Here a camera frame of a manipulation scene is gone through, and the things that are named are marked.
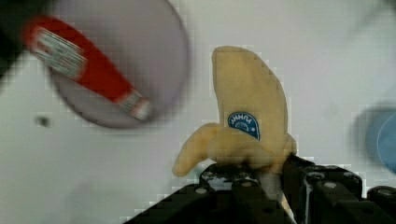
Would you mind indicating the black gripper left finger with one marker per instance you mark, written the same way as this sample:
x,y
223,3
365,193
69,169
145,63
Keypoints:
x,y
225,194

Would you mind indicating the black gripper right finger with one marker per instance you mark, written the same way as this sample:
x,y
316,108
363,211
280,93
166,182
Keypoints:
x,y
329,194

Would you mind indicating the yellow plush banana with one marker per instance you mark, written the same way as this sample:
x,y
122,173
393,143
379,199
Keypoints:
x,y
253,117

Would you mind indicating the blue bowl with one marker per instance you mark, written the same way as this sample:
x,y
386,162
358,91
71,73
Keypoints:
x,y
374,136

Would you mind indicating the grey round plate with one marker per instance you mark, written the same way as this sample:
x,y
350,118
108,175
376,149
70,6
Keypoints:
x,y
145,40

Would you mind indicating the red ketchup bottle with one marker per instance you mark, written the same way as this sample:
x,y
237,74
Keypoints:
x,y
71,54

